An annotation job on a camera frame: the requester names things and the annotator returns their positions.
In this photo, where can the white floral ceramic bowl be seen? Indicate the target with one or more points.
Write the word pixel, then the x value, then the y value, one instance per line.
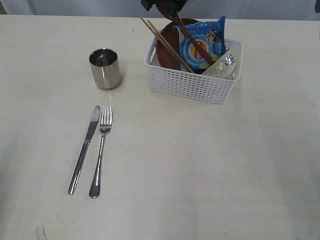
pixel 224 67

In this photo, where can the blue Lays chips bag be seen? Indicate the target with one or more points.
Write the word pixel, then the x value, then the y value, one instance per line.
pixel 210 35

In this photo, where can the stainless steel fork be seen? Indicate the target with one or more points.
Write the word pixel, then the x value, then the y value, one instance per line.
pixel 104 128

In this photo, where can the white plastic perforated basket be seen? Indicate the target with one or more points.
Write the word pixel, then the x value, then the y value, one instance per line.
pixel 190 85

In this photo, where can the stainless steel table knife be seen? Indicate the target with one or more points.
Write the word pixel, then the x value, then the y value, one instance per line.
pixel 88 137

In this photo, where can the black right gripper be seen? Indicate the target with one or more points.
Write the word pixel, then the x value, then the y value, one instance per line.
pixel 172 6

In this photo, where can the stainless steel spoon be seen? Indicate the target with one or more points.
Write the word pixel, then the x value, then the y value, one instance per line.
pixel 174 17

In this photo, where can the stainless steel cup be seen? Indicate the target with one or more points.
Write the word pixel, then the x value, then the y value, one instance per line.
pixel 105 69

